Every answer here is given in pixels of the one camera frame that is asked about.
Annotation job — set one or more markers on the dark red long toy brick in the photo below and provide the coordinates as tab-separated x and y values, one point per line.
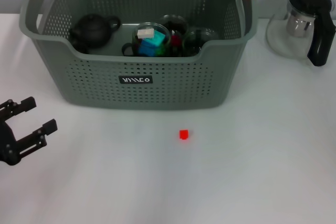
176	41

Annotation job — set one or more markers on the teal square toy brick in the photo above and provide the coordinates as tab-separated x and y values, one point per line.
156	40

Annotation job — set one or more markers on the black ceramic teapot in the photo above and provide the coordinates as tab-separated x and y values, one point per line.
92	31

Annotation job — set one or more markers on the white toy brick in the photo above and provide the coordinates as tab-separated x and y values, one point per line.
145	33

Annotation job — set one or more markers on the small red toy brick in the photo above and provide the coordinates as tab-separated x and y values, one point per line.
183	134

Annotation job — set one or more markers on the blue toy brick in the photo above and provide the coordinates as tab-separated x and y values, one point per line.
146	50

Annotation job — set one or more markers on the glass teacup black base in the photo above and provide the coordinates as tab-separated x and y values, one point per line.
174	23
194	41
135	43

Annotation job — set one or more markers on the grey perforated plastic storage bin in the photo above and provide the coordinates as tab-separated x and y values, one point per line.
105	95

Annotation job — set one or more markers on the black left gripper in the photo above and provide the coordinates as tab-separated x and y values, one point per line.
6	145

